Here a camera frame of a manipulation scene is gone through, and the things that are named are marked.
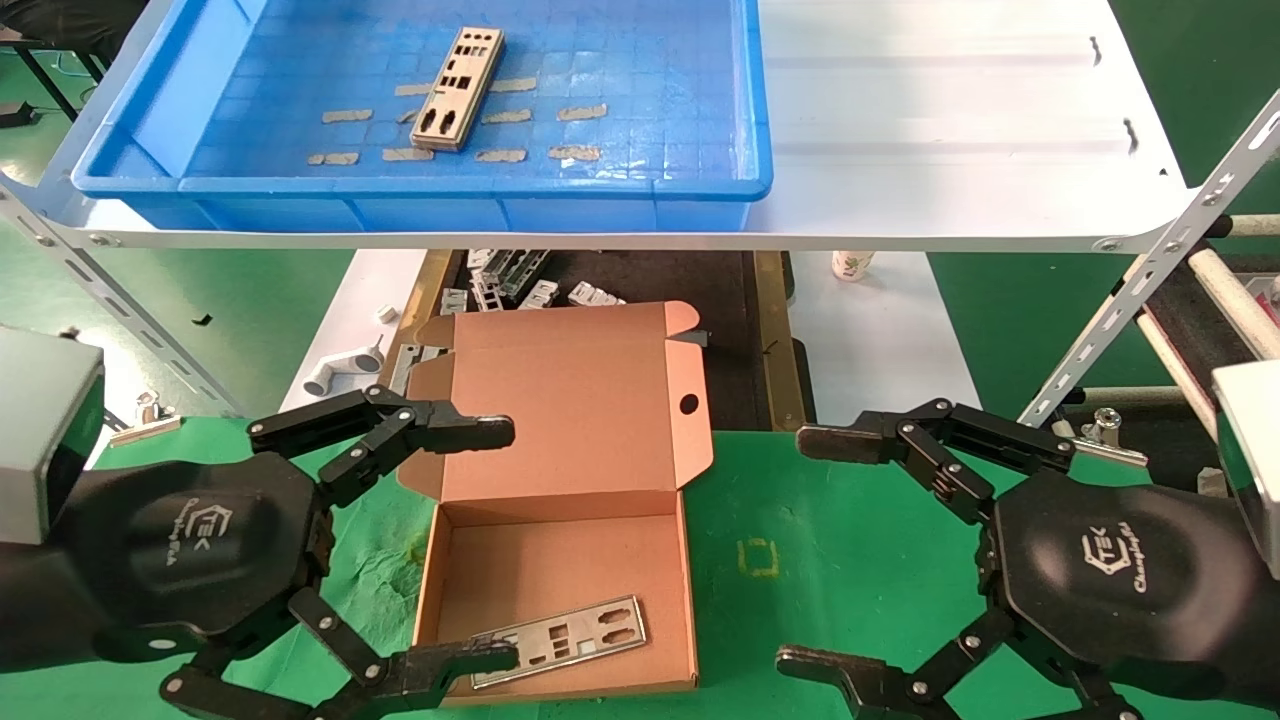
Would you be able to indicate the white conveyor tube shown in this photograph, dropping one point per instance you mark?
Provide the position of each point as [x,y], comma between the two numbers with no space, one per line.
[1175,370]
[1255,225]
[1150,395]
[1235,300]

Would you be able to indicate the wood-framed black parts tray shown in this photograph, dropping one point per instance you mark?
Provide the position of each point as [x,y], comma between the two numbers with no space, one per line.
[660,275]

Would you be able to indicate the white patterned paper cup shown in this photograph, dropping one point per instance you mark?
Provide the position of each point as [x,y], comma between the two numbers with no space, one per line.
[853,265]

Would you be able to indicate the flat gray metal strip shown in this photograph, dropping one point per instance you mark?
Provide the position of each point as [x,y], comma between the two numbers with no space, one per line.
[405,365]

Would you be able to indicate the blue plastic tray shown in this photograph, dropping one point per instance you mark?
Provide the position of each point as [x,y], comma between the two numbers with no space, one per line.
[650,60]

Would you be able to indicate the green table cloth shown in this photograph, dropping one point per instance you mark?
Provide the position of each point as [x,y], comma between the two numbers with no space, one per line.
[740,480]

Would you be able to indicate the white plastic pipe fitting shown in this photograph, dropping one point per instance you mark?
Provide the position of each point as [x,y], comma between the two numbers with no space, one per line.
[345,365]

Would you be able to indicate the brown cardboard box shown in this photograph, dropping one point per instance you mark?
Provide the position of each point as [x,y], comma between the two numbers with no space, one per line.
[600,400]

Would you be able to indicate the small gray metal block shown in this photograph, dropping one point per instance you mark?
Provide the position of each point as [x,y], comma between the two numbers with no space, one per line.
[1212,482]

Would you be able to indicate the white metal shelf board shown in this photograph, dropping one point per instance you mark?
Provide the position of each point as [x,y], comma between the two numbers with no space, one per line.
[950,120]

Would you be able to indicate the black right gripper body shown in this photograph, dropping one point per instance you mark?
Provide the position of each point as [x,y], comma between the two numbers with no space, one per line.
[1120,580]

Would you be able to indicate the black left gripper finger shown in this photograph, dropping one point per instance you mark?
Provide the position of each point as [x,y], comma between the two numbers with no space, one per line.
[440,665]
[440,432]

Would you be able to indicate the silver metal bracket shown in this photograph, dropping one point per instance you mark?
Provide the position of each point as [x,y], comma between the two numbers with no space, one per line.
[515,270]
[538,295]
[590,294]
[480,260]
[455,300]
[487,295]

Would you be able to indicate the black stand frame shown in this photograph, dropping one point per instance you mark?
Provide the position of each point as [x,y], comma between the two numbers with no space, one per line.
[60,15]

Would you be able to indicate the small black shelf hook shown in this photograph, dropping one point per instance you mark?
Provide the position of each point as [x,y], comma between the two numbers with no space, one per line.
[1131,135]

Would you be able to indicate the black conveyor belt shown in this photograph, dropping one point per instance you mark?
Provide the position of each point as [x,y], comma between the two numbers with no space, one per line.
[1200,320]

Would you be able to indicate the silver binder clip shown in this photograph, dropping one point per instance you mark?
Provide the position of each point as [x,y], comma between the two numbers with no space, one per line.
[145,430]
[1105,430]

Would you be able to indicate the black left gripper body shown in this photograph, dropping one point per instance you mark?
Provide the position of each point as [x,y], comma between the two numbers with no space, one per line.
[190,540]

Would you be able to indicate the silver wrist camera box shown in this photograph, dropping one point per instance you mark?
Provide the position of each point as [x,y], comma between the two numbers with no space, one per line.
[1250,460]
[40,430]

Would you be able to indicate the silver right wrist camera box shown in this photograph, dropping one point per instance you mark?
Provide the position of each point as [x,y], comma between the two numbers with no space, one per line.
[1250,460]

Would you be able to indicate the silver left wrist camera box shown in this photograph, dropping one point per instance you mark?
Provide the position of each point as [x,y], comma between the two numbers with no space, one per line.
[40,430]

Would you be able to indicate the gray perforated shelf strut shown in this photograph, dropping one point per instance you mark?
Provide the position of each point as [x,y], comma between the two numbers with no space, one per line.
[1150,268]
[100,290]

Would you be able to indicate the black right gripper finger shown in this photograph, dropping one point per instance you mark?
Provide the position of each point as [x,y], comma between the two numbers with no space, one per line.
[870,690]
[860,440]

